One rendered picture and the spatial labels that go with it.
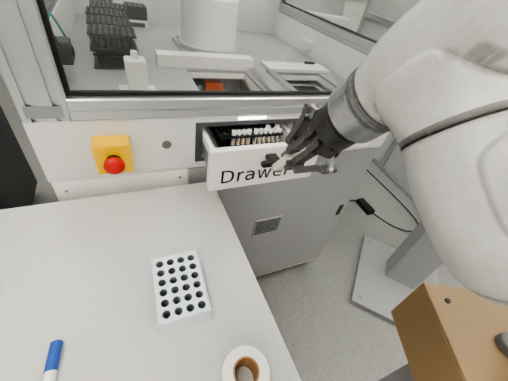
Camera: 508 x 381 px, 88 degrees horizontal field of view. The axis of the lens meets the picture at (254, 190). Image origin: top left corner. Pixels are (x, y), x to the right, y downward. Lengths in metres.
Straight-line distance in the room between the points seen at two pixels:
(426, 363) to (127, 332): 0.48
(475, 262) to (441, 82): 0.15
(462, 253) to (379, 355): 1.26
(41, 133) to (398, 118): 0.61
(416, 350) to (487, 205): 0.37
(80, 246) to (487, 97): 0.65
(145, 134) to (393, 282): 1.48
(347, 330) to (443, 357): 0.97
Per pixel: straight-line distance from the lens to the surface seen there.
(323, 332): 1.44
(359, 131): 0.37
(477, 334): 0.57
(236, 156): 0.59
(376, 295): 1.63
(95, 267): 0.60
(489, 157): 0.27
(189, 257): 0.55
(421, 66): 0.29
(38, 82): 0.62
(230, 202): 0.87
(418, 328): 0.58
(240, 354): 0.47
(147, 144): 0.67
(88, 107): 0.63
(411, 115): 0.30
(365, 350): 1.50
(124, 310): 0.54
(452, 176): 0.28
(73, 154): 0.69
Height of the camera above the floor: 1.24
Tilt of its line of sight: 41 degrees down
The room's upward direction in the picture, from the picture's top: 13 degrees clockwise
